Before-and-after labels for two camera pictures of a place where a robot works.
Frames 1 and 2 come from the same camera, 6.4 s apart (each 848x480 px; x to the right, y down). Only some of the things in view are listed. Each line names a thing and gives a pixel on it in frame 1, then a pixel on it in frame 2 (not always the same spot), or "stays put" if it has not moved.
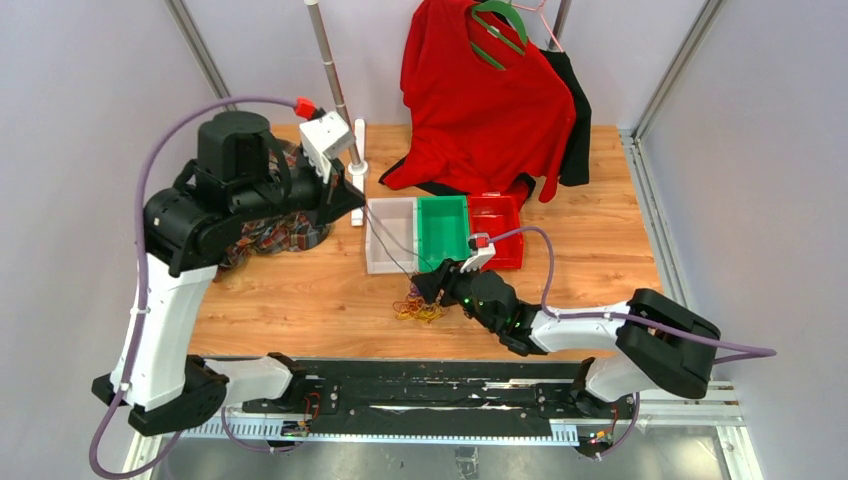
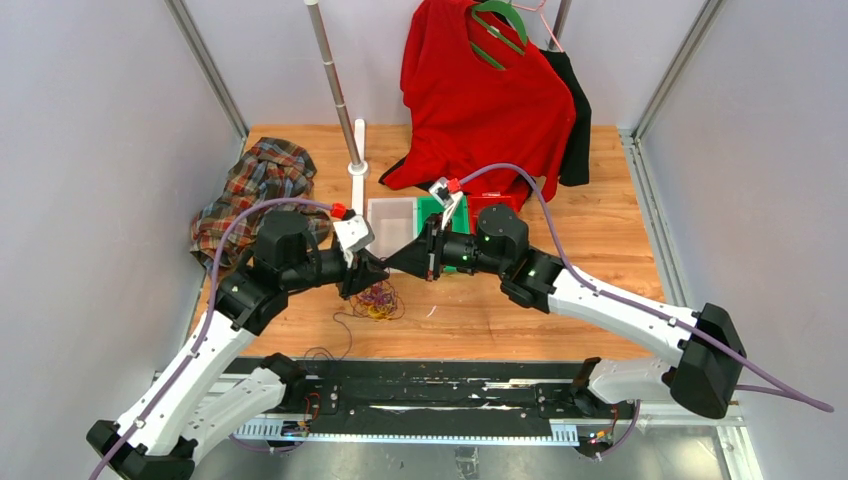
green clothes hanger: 513,17 stays put
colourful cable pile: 415,307 → 381,301
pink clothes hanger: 543,18 stays put
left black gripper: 337,198 → 365,270
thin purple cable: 396,239 → 317,347
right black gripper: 450,278 → 422,258
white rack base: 357,172 stays put
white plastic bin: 392,235 stays put
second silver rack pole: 559,25 stays put
